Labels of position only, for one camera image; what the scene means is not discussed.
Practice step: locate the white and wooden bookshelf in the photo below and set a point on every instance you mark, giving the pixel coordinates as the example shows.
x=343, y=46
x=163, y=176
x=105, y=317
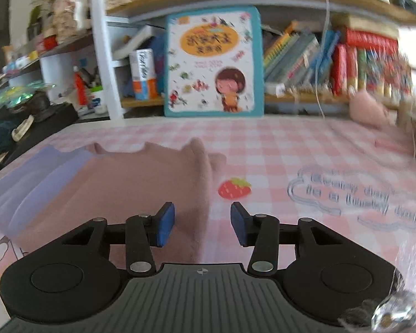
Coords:
x=102, y=59

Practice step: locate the white and orange carton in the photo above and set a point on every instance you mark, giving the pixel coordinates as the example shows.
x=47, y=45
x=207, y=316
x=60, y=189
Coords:
x=144, y=73

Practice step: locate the pink plush toy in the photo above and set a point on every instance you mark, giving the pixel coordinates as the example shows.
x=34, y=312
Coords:
x=367, y=109

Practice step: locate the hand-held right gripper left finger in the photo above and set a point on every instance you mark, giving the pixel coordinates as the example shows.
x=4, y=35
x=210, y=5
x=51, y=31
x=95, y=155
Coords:
x=165, y=225

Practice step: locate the white tub with green rim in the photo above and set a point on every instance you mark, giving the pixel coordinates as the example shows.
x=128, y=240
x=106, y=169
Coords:
x=98, y=102

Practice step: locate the teal children's picture book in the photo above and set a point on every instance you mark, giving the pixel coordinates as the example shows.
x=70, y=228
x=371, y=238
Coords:
x=208, y=59

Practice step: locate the row of colourful books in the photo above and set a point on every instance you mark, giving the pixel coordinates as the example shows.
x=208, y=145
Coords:
x=350, y=59

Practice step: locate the purple and mauve sweater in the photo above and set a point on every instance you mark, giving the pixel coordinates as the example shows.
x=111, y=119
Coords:
x=124, y=187

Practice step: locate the red tassel ornament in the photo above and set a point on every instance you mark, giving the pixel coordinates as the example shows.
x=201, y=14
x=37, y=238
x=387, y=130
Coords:
x=79, y=90

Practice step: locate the shiny clear object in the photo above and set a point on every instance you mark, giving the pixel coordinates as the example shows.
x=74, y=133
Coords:
x=391, y=314

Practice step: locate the shiny green wrapping foil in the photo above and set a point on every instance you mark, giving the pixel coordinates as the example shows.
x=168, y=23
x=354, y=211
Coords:
x=14, y=97

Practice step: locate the pink checked tablecloth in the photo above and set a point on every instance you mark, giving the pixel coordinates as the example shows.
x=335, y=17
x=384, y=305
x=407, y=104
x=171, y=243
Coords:
x=298, y=145

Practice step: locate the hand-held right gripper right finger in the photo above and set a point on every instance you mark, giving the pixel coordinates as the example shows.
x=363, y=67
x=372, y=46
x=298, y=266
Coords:
x=239, y=225

